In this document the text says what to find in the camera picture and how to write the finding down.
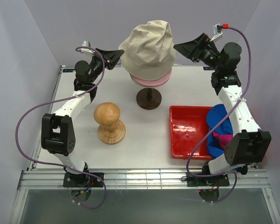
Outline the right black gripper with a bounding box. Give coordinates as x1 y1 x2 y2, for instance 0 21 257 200
173 33 222 72

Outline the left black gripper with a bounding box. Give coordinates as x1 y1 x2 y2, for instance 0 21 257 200
89 49 124 84

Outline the beige bucket hat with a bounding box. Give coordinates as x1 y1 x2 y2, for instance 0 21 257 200
119 20 176 80

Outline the pink bucket hat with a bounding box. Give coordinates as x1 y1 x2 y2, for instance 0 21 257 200
130 70 172 88

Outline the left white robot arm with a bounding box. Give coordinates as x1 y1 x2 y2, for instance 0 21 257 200
41 47 124 187

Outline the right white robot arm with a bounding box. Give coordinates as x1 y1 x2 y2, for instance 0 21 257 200
174 33 272 185

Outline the cream mannequin head stand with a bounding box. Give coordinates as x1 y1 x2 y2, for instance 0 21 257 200
136 88 162 110

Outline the light wooden hat stand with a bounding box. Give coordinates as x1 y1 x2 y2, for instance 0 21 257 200
93 102 126 145

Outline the red plastic tray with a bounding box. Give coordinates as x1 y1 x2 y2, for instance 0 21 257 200
169 105 212 159

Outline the blue and magenta hat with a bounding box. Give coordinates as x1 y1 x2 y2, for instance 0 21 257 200
205 104 249 175

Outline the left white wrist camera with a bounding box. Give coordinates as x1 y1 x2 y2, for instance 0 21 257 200
80 41 94 54

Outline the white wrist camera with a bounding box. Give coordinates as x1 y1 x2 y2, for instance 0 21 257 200
210 23 229 42
80 41 94 54

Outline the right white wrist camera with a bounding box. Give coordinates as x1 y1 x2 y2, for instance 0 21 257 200
210 23 229 42

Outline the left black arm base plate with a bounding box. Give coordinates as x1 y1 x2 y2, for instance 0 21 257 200
63 172 104 188

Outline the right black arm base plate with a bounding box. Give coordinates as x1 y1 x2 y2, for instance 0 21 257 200
181 173 230 187

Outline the aluminium front rail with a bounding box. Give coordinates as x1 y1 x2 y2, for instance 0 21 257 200
18 169 271 190

